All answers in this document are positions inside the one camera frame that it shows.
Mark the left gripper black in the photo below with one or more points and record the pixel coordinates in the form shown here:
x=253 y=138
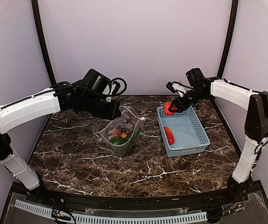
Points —
x=111 y=115

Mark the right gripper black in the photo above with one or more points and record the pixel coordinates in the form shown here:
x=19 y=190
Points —
x=178 y=102

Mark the red round toy fruit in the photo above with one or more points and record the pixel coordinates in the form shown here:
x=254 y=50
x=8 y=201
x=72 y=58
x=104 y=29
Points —
x=169 y=108

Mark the red toy berry bunch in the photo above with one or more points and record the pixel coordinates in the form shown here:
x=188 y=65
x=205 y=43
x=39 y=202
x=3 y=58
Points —
x=119 y=132

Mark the red toy chili pepper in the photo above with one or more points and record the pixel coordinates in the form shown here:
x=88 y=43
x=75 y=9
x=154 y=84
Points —
x=169 y=135

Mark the clear dotted zip top bag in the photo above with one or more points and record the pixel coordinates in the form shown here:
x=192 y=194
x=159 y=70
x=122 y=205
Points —
x=129 y=119

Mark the green toy lime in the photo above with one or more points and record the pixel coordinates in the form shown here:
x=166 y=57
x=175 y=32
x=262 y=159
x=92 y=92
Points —
x=117 y=141

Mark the green toy cucumber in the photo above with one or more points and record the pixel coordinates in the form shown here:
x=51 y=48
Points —
x=133 y=133

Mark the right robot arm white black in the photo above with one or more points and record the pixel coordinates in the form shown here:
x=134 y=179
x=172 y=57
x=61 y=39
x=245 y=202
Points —
x=255 y=104

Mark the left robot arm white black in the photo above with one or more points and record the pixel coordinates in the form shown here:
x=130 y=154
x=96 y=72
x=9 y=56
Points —
x=79 y=97

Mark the light blue plastic basket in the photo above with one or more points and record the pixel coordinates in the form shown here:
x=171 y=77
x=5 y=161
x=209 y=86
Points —
x=189 y=134

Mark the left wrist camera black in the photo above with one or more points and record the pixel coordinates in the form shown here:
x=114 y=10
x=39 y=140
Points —
x=96 y=81

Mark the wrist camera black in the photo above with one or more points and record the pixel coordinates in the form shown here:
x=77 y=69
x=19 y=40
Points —
x=96 y=81
x=194 y=76

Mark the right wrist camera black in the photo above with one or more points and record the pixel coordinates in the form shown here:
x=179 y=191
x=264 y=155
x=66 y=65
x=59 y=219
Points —
x=194 y=76

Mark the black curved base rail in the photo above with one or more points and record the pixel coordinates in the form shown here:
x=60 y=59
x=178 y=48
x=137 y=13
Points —
x=250 y=208

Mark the white slotted cable duct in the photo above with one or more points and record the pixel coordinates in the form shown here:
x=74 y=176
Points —
x=98 y=216

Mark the black right frame post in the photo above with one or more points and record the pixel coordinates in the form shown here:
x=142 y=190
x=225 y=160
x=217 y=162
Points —
x=229 y=36

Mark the black frame post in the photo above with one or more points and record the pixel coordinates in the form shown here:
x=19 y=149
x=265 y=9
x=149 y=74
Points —
x=229 y=36
x=42 y=42

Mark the black left frame post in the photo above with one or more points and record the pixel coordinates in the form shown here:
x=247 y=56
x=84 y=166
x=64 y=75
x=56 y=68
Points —
x=42 y=42

